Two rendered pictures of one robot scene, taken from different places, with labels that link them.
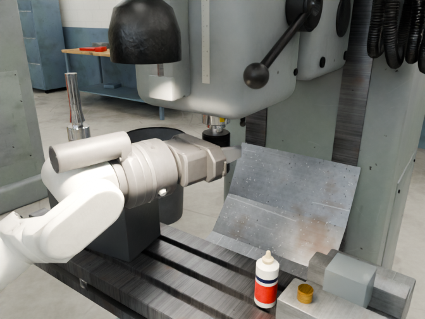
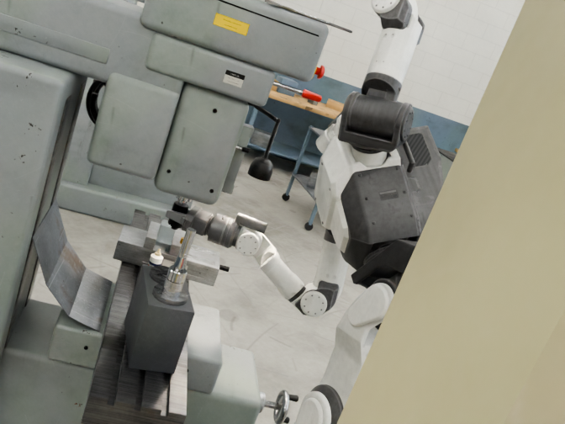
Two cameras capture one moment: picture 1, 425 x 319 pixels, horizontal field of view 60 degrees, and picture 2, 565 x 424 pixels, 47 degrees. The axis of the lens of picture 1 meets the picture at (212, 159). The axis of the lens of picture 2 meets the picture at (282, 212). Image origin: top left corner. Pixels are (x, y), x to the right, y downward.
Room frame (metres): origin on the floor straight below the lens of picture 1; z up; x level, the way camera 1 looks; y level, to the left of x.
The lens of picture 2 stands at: (1.77, 1.44, 1.91)
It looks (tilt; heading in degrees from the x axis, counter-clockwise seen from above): 17 degrees down; 222
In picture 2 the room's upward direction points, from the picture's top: 20 degrees clockwise
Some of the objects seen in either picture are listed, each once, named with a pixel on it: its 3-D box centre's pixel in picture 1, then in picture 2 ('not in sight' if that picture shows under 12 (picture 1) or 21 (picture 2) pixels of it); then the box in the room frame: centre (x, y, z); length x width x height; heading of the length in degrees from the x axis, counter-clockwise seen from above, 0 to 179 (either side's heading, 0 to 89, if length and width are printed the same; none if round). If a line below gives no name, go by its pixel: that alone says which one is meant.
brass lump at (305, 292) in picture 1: (305, 293); not in sight; (0.43, -0.13, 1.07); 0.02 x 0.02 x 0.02
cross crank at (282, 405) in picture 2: not in sight; (271, 405); (0.17, 0.28, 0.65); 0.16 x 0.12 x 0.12; 145
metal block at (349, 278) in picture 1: (348, 284); (166, 231); (0.45, -0.20, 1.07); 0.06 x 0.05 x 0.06; 53
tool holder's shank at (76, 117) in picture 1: (74, 100); (185, 249); (0.78, 0.29, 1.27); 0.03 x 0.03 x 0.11
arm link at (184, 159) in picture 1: (171, 165); (206, 225); (0.53, 0.06, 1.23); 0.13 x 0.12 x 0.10; 40
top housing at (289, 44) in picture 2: not in sight; (234, 21); (0.60, -0.01, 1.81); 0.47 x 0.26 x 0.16; 145
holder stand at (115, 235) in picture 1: (104, 199); (158, 315); (0.75, 0.25, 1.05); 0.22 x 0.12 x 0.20; 64
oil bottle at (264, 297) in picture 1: (266, 276); (155, 263); (0.54, -0.10, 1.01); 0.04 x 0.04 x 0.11
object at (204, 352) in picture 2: not in sight; (140, 331); (0.59, -0.01, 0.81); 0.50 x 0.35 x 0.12; 145
